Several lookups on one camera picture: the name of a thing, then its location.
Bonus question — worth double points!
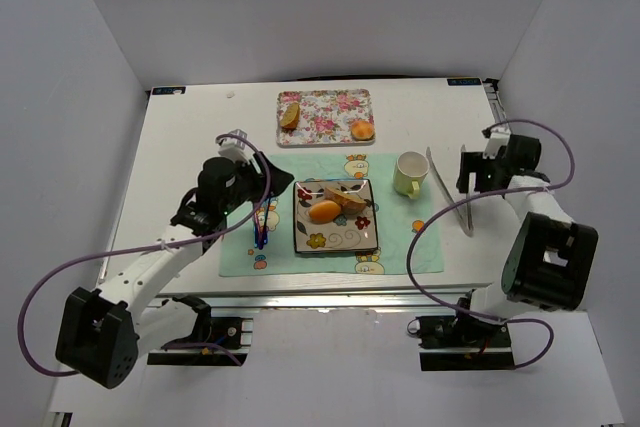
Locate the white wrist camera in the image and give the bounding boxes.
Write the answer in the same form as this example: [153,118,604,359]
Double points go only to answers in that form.
[216,129,251,163]
[482,126,511,159]

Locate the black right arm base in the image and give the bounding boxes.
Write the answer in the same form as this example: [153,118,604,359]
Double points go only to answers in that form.
[406,313,515,372]

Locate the pale yellow mug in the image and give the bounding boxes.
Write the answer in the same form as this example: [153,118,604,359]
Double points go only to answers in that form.
[393,151,430,199]

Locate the metal tongs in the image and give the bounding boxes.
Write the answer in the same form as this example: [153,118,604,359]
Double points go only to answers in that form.
[425,147,474,237]

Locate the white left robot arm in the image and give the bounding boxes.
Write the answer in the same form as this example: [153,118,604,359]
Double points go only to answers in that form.
[55,154,294,389]

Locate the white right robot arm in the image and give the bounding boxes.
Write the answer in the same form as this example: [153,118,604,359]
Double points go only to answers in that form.
[456,129,599,324]

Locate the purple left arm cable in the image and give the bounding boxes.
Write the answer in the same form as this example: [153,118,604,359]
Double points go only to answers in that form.
[17,132,274,378]

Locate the mint green cartoon placemat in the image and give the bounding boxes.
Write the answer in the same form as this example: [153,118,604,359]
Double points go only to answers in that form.
[218,153,433,278]

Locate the small bread slice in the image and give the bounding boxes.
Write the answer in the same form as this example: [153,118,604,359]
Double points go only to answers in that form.
[279,102,300,130]

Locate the sliced bread piece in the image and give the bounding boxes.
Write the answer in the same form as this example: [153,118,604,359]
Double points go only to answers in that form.
[324,187,367,215]

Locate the round bread bun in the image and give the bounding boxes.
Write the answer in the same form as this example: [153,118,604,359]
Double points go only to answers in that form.
[350,120,375,142]

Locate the iridescent purple knife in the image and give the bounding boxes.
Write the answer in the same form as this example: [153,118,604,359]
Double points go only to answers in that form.
[252,204,265,250]

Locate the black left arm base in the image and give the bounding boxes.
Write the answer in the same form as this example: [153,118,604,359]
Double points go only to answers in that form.
[147,295,252,367]

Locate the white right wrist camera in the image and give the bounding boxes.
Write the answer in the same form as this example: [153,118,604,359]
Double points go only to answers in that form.
[482,126,511,159]

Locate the square floral ceramic plate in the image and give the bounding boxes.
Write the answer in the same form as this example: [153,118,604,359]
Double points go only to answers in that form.
[293,178,379,255]

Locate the iridescent purple spoon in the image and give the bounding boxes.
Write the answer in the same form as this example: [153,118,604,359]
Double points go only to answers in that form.
[257,198,280,245]

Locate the orange glossy bread roll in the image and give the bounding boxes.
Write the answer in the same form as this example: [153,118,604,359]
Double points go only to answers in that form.
[308,200,342,224]

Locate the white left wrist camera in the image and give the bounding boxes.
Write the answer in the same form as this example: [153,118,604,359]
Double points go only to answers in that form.
[216,129,251,163]

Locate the floral serving tray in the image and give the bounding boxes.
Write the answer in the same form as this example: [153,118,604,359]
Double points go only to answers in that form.
[276,89,375,148]

